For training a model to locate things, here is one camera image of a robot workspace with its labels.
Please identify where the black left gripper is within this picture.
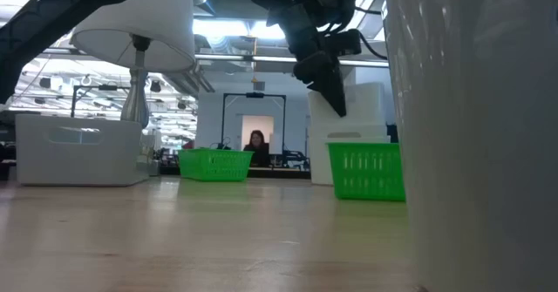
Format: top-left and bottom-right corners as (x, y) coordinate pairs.
(278, 2), (349, 119)

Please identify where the black metal frame stand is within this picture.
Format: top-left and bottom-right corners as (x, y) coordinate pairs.
(221, 92), (288, 154)

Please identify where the long ceiling light strip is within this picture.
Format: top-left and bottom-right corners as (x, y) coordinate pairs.
(194, 53), (390, 69)

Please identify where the white shade table lamp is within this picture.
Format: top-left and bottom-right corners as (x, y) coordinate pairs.
(71, 0), (197, 130)

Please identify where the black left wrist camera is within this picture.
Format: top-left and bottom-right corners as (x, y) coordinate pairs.
(324, 29), (364, 58)

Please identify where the person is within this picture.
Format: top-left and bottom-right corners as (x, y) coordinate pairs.
(242, 129), (272, 169)

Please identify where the thin black background frame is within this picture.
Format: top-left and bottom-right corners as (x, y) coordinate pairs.
(71, 84), (132, 119)

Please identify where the green plastic slotted basket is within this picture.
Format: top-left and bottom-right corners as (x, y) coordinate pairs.
(177, 147), (255, 182)
(326, 142), (406, 202)

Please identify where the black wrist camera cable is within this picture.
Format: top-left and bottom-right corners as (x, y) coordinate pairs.
(353, 4), (389, 61)

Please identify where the grey plastic bin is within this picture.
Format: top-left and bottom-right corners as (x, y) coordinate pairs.
(385, 0), (558, 292)
(15, 113), (149, 187)

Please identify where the grey ceiling duct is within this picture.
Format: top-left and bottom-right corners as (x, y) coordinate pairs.
(198, 0), (284, 23)

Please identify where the dark background table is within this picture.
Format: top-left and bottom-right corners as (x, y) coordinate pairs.
(159, 165), (311, 180)

